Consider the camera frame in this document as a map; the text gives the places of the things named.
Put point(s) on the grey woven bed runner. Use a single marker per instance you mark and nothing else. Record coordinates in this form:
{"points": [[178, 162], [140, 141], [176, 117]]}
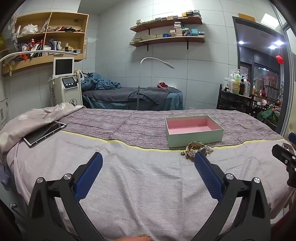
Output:
{"points": [[129, 127]]}

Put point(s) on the black trolley rack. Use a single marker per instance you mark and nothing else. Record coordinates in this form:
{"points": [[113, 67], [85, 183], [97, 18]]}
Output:
{"points": [[233, 104]]}

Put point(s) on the white plastic bag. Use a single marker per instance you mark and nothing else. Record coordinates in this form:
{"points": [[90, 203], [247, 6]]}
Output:
{"points": [[30, 28]]}

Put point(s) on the silver tablet computer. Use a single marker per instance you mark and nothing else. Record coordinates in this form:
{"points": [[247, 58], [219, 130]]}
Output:
{"points": [[42, 134]]}

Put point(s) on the wooden wall cabinet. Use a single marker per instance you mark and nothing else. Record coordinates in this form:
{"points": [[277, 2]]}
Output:
{"points": [[62, 20]]}

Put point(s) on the crumpled blue duvet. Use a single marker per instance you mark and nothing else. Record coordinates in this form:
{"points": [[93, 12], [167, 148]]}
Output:
{"points": [[101, 83]]}

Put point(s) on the white beauty machine with screen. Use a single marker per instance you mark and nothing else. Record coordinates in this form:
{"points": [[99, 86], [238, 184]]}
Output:
{"points": [[68, 92]]}

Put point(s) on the pink polka dot blanket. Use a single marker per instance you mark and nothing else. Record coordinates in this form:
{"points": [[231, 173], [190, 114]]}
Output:
{"points": [[25, 120]]}

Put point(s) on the red hanging ornament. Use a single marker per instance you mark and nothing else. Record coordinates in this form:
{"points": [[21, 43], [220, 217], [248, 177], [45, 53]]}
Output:
{"points": [[280, 59]]}

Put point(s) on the long wooden wall shelf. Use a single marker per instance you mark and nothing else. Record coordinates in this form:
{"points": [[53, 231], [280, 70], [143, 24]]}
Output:
{"points": [[166, 40]]}

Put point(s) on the green box with pink lining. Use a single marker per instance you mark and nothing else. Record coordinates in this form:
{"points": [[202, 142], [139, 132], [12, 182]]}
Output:
{"points": [[196, 139]]}

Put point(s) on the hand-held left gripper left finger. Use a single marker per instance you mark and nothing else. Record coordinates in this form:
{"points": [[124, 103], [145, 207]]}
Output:
{"points": [[89, 176]]}

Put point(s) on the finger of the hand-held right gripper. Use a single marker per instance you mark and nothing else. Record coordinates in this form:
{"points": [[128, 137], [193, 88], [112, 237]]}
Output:
{"points": [[292, 136], [283, 154]]}

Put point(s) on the cluster of bottles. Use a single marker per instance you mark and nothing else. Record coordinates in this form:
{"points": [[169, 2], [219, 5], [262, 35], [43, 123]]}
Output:
{"points": [[235, 84]]}

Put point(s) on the blue massage bed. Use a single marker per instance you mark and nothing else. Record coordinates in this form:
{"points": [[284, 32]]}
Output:
{"points": [[111, 97]]}

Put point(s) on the dark grey door frame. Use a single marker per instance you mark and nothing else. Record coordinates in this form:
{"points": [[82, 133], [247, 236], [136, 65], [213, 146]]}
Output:
{"points": [[235, 46]]}

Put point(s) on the short wooden wall shelf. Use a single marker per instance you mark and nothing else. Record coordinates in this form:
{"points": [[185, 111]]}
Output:
{"points": [[166, 23]]}

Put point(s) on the wall notice sheet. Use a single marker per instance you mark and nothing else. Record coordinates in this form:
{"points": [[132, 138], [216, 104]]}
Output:
{"points": [[4, 112]]}

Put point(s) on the green potted plant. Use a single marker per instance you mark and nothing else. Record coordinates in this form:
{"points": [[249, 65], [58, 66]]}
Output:
{"points": [[268, 114]]}

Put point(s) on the row of small boxes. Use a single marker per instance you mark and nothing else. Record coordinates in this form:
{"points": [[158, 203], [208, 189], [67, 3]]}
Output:
{"points": [[171, 17]]}

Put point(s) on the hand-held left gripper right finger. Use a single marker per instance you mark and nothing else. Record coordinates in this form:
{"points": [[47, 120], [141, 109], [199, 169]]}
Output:
{"points": [[208, 176]]}

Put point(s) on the pale bed sheet yellow stripe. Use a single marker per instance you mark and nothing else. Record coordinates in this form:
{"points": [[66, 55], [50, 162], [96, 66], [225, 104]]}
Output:
{"points": [[143, 185]]}

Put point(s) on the wall shelves with boxes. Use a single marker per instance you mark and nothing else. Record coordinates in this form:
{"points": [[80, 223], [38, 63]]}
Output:
{"points": [[185, 31]]}

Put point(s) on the red cloth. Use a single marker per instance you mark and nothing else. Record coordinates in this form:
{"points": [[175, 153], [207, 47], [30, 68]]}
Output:
{"points": [[162, 85]]}

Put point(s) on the white arc floor lamp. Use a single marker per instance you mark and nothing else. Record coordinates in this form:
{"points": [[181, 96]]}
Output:
{"points": [[159, 60]]}

